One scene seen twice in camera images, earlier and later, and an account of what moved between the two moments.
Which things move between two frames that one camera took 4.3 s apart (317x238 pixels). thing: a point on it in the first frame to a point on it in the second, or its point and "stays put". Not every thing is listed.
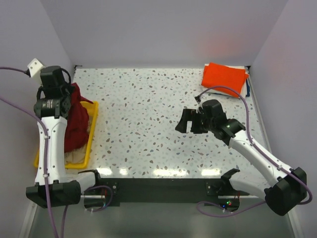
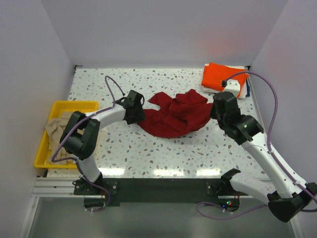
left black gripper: [70, 89] to [140, 116]
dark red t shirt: [77, 129] to [186, 112]
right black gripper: [189, 115] to [212, 114]
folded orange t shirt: [216, 75] stays put
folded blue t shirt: [248, 89] stays put
